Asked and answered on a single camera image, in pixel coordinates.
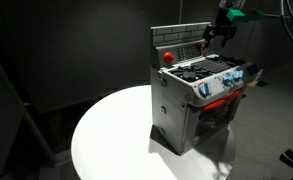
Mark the grey toy stove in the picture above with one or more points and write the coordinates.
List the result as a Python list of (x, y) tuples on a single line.
[(176, 102)]

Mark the large orange stove knob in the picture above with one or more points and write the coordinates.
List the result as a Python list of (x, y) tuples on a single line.
[(168, 57)]

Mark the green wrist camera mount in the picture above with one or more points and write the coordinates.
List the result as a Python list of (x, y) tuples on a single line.
[(236, 15)]

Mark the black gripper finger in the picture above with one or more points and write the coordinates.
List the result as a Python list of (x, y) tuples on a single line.
[(226, 38), (208, 35)]

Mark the left blue stove knob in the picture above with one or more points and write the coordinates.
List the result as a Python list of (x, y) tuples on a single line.
[(205, 90)]

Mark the round white table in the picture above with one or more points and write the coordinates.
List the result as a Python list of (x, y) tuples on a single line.
[(115, 140)]

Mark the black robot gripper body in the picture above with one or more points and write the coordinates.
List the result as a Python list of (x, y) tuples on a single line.
[(223, 26)]

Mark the blue stove knob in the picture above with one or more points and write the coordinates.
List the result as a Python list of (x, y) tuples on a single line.
[(237, 75), (228, 81), (205, 90)]

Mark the right blue stove knob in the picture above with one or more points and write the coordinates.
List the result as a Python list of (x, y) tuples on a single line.
[(237, 75)]

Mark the orange oven door handle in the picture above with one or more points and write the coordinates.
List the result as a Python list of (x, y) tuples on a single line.
[(222, 101)]

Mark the middle blue stove knob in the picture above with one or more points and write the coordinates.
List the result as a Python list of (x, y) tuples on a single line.
[(228, 81)]

